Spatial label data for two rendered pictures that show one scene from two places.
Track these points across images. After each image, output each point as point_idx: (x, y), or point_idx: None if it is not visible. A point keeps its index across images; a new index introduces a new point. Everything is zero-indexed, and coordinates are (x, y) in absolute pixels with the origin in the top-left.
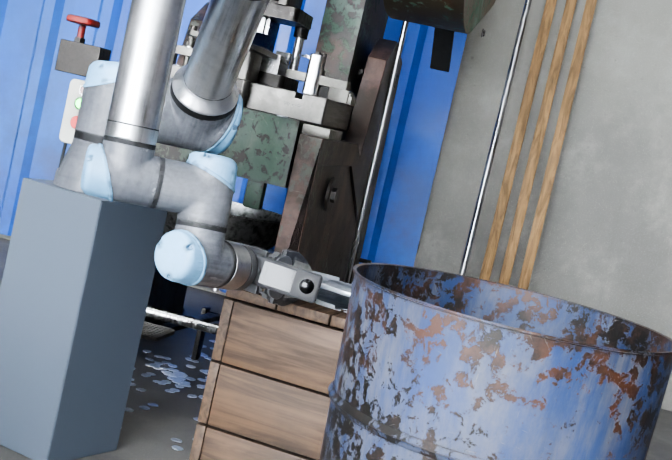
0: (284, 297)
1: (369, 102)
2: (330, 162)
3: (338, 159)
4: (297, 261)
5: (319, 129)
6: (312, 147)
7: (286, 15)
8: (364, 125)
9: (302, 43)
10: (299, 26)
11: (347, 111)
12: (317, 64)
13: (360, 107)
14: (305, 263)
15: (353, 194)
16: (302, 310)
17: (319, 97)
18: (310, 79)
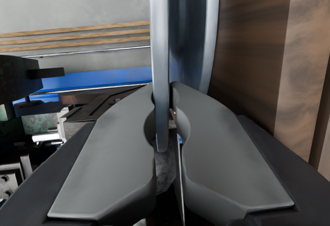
0: (291, 206)
1: (82, 97)
2: (93, 108)
3: (96, 103)
4: (62, 191)
5: (61, 126)
6: (72, 127)
7: (27, 160)
8: (93, 96)
9: (54, 141)
10: (43, 146)
11: (83, 106)
12: (38, 136)
13: (86, 100)
14: (90, 131)
15: (128, 90)
16: (295, 79)
17: (57, 128)
18: (49, 137)
